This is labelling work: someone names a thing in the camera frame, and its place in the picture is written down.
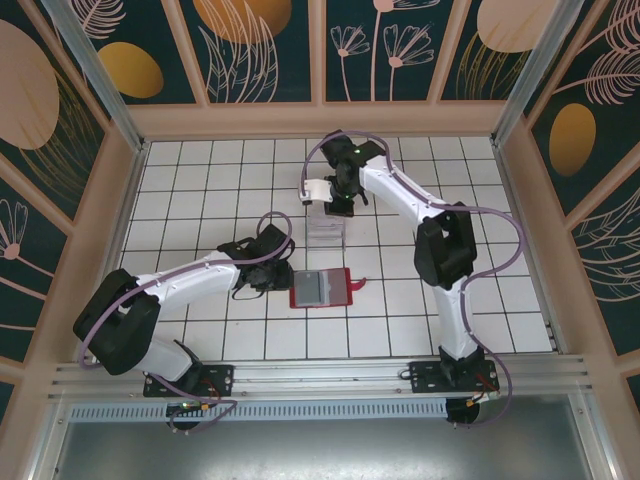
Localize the aluminium corner post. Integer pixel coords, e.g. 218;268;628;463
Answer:
39;0;151;154
489;0;599;147

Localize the thin black left gripper cable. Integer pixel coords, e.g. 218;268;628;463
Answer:
230;283;266;302

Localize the clear acrylic card stand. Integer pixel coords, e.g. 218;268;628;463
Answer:
304;209;349;251

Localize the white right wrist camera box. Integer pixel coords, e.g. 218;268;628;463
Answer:
298;178;332;204

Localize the small circuit board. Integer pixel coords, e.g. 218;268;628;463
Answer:
167;399;224;416

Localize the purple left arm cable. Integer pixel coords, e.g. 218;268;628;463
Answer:
79;210;296;436

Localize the yellow connector with wires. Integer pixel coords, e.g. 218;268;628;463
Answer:
464;388;501;409

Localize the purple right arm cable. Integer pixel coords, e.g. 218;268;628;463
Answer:
298;129;526;431

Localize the aluminium mounting rail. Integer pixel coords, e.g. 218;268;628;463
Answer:
47;354;599;401

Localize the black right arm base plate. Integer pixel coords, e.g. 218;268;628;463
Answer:
408;359;501;394

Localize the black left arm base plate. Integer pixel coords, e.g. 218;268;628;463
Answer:
143;364;235;399

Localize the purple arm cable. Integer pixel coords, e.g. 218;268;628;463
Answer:
298;129;526;431
79;210;296;436

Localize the red card holder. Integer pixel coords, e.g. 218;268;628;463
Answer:
289;267;369;311

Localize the slotted grey cable duct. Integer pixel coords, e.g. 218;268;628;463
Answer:
67;399;451;421

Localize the grey sheet metal panel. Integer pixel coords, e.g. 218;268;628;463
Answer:
27;394;619;480

